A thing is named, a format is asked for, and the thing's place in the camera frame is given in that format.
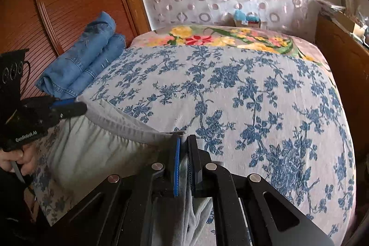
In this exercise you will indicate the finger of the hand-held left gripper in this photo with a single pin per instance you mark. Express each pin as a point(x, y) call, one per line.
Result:
point(62, 102)
point(72, 111)

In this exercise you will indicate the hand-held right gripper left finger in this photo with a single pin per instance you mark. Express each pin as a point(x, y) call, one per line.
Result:
point(177, 171)

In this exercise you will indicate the wooden cabinet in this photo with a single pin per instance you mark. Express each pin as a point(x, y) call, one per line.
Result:
point(346, 61)

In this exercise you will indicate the blue floral bed sheet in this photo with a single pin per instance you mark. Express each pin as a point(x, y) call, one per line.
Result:
point(259, 104)

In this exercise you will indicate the colourful floral pillow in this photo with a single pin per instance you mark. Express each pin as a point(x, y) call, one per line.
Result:
point(201, 38)

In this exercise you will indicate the grey pants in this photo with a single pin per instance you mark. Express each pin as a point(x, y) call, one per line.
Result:
point(95, 153)

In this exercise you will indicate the small box with blue cloth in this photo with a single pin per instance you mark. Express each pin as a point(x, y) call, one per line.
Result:
point(246, 19)

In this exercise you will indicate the folded blue jeans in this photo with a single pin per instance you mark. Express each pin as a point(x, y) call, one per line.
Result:
point(86, 61)

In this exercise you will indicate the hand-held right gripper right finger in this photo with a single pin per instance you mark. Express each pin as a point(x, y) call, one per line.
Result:
point(194, 168)

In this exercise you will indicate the cardboard box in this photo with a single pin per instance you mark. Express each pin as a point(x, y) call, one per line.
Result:
point(343, 19)

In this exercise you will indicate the person's left hand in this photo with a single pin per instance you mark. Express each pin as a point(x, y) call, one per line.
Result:
point(26, 156)

